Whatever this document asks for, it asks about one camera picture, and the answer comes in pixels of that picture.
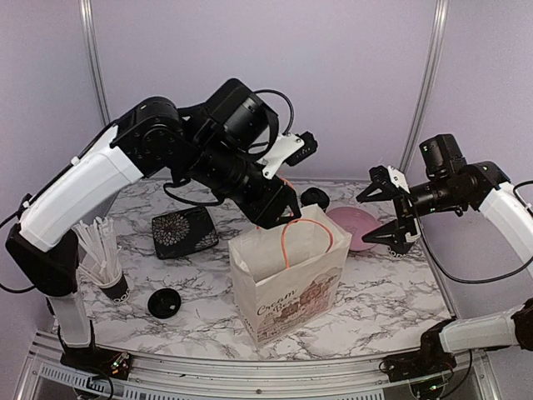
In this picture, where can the black cup holding straws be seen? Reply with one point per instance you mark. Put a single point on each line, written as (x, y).
(117, 290)

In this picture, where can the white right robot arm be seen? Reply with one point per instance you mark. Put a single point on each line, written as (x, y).
(456, 186)

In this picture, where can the stack of black lids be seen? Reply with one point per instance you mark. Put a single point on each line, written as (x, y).
(164, 303)

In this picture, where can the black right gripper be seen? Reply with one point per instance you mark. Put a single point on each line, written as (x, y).
(396, 227)

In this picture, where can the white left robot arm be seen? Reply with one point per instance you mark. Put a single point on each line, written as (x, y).
(231, 143)

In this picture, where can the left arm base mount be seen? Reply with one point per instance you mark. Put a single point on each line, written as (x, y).
(94, 359)

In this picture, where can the black cup lid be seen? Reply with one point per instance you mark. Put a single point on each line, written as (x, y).
(314, 195)

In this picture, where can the black floral square plate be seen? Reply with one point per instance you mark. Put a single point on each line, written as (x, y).
(184, 232)

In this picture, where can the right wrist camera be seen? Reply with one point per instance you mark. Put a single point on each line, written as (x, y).
(389, 179)

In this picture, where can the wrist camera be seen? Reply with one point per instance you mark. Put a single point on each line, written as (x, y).
(289, 149)
(389, 179)

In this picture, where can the left aluminium frame post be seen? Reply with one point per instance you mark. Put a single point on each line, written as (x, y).
(90, 39)

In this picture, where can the front aluminium rail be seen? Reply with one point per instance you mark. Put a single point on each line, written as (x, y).
(152, 376)

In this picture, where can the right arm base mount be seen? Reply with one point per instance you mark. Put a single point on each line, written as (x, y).
(429, 358)

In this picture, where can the aluminium frame post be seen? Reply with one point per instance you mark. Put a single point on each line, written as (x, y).
(429, 75)
(90, 39)

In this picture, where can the right aluminium frame post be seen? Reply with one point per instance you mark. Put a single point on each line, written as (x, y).
(429, 75)

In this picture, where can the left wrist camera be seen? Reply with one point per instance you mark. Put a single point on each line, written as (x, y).
(289, 149)

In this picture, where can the pink round plate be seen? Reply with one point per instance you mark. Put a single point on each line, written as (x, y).
(357, 222)

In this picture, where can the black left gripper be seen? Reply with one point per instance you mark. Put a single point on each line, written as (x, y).
(256, 208)

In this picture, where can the stack of paper cups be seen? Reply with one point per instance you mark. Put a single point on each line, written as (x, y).
(399, 251)

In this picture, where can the white printed paper bag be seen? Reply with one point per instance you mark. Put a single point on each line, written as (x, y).
(284, 277)

